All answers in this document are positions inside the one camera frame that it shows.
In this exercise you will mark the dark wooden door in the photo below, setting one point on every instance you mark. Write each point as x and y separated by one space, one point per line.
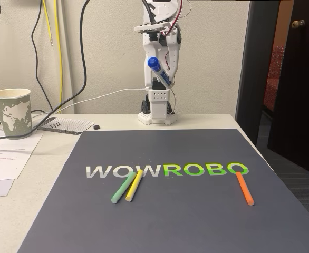
297 92

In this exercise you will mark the small black round cap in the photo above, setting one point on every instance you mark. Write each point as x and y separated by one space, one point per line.
96 127

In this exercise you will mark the brass door knob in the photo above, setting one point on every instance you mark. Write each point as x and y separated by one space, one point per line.
298 24

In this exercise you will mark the dark grey door frame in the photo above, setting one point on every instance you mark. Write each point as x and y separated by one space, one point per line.
252 66

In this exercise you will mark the blue Expo marker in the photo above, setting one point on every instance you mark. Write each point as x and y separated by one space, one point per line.
162 75

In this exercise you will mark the red sparkly furniture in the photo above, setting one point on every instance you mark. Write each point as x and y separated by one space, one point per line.
273 79

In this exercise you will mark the orange chalk stick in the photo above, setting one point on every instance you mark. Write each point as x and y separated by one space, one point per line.
244 188

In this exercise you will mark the yellow chalk stick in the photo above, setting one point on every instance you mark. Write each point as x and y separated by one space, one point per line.
133 185

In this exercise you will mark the green chalk stick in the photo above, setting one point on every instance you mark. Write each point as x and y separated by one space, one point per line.
123 188

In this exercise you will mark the dark grey WOWROBO mat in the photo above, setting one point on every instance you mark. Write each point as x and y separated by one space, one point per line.
196 224

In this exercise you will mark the large white paper sheet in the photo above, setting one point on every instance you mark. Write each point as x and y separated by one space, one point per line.
1 166

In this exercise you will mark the gripper-mounted camera board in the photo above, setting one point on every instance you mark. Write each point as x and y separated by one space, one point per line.
152 27

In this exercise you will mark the paper cup with world map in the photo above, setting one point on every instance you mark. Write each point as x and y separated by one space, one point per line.
12 116

